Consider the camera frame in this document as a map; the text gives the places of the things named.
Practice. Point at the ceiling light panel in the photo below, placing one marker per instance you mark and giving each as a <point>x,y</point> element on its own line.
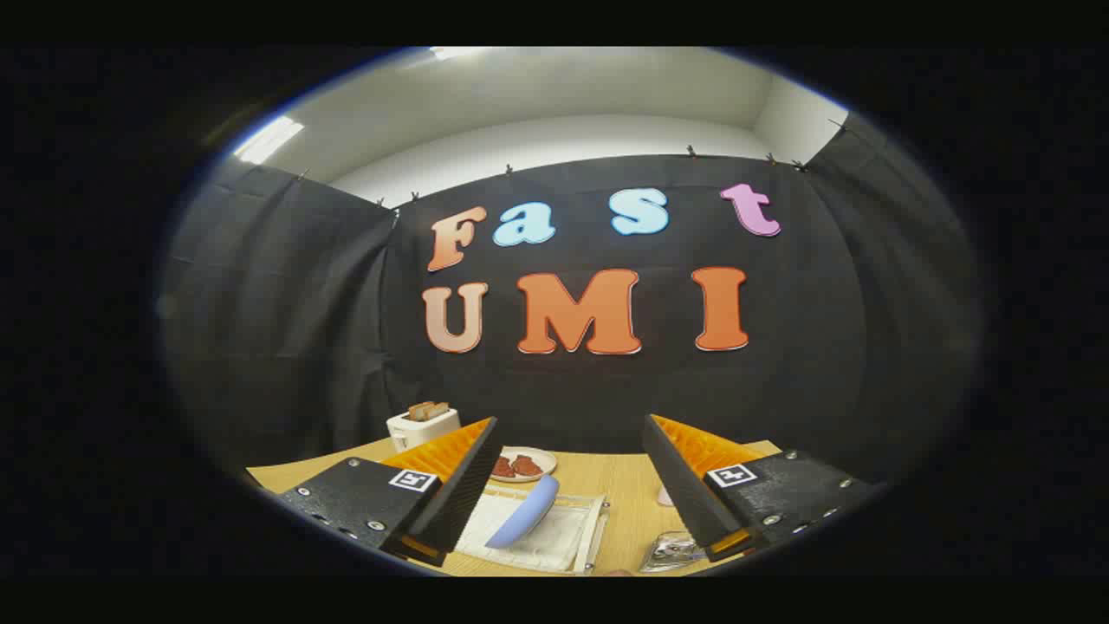
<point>452,52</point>
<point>269,139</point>

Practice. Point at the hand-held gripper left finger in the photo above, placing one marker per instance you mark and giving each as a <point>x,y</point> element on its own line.
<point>459,494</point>

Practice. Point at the brown meat piece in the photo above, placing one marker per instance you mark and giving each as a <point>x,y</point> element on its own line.
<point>527,466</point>
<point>502,468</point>

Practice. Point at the small white plate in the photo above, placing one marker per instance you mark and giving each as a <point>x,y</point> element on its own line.
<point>548,459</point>

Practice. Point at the toast slices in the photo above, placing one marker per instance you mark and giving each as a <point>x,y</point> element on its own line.
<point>428,410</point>

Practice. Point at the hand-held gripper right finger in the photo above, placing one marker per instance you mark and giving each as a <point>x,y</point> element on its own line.
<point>684,485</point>

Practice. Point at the white toaster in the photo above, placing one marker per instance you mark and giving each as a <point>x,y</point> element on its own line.
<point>420,431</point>

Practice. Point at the light blue plate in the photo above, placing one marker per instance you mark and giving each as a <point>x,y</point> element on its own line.
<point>528,516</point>

